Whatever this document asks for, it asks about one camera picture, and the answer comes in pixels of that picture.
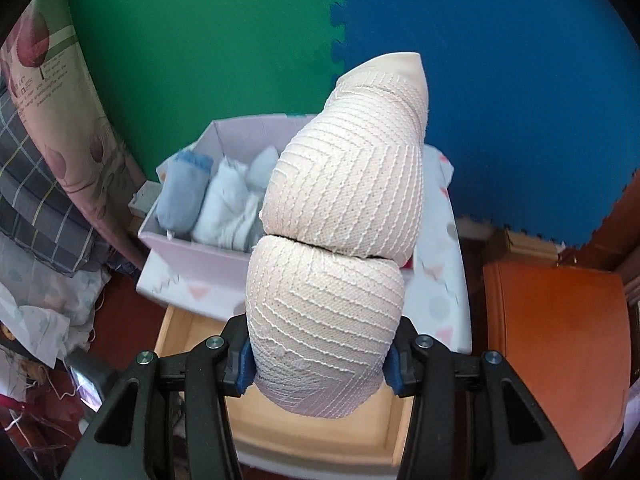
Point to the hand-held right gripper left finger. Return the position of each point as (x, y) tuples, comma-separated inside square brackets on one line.
[(245, 365)]

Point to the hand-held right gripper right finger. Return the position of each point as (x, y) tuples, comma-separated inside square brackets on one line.
[(392, 370)]

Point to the wooden drawer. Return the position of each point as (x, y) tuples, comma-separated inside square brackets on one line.
[(190, 332)]

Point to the pink cardboard box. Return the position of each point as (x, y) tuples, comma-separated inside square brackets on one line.
[(200, 270)]

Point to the light blue underwear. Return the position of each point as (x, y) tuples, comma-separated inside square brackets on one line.
[(225, 210)]

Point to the beige textured bra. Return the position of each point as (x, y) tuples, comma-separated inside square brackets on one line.
[(340, 185)]

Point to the pale grey bra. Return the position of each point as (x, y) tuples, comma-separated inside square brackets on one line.
[(262, 170)]

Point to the white floral bedding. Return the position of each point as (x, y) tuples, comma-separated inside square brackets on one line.
[(45, 305)]

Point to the nightstand with patterned cover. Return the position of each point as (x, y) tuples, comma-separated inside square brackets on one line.
[(440, 260)]

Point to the grey plaid cloth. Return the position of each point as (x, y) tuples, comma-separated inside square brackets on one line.
[(40, 210)]

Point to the small white box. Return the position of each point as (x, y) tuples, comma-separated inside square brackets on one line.
[(145, 200)]

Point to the pink floral curtain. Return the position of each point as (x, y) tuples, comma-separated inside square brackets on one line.
[(60, 125)]

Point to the blue foam wall mat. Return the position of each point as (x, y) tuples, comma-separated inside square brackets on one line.
[(500, 85)]

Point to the green foam wall mat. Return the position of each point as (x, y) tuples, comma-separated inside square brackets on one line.
[(200, 50)]

